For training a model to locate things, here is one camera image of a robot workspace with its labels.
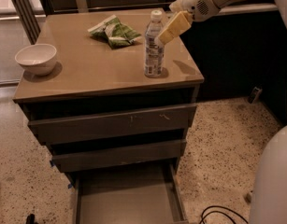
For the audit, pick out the top drawer front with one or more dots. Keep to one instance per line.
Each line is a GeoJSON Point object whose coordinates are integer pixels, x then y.
{"type": "Point", "coordinates": [114, 124]}

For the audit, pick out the black object bottom left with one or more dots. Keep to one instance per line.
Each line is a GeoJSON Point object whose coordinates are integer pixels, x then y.
{"type": "Point", "coordinates": [30, 219]}

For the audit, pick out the clear plastic water bottle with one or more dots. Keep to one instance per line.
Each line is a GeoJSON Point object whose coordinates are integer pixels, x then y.
{"type": "Point", "coordinates": [154, 55]}

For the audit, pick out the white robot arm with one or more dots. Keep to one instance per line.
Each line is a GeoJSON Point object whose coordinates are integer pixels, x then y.
{"type": "Point", "coordinates": [269, 197]}

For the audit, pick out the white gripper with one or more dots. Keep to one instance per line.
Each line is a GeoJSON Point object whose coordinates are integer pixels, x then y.
{"type": "Point", "coordinates": [195, 4]}

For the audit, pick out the brown drawer cabinet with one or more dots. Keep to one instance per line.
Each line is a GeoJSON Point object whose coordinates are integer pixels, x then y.
{"type": "Point", "coordinates": [92, 78]}

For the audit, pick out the green chip bag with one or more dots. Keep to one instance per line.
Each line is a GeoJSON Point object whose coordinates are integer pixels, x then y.
{"type": "Point", "coordinates": [117, 34]}

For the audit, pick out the middle drawer front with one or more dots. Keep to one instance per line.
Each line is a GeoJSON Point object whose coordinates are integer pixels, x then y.
{"type": "Point", "coordinates": [117, 156]}

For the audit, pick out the small black floor device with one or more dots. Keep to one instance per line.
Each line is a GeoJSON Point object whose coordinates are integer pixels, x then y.
{"type": "Point", "coordinates": [255, 93]}

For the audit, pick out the open bottom drawer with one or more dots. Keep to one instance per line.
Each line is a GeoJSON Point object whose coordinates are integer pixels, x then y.
{"type": "Point", "coordinates": [143, 193]}

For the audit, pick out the white ceramic bowl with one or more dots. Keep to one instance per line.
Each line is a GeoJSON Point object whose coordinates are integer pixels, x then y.
{"type": "Point", "coordinates": [37, 59]}

